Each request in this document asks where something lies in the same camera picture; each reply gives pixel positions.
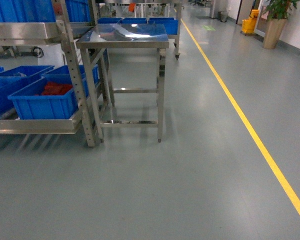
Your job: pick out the blue bin on shelf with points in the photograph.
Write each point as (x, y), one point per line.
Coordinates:
(44, 107)

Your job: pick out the red parts in bin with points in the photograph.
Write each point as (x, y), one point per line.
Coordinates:
(55, 89)

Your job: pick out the stainless steel side table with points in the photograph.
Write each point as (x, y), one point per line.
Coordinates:
(132, 61)

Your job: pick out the steel cart with blue bins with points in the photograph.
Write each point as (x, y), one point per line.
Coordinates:
(165, 12)

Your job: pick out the yellow mop bucket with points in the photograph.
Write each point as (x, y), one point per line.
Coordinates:
(248, 25)

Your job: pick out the potted plant tan planter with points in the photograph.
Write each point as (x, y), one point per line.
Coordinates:
(278, 13)

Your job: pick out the stainless steel flow rack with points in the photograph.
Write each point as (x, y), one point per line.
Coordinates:
(35, 23)

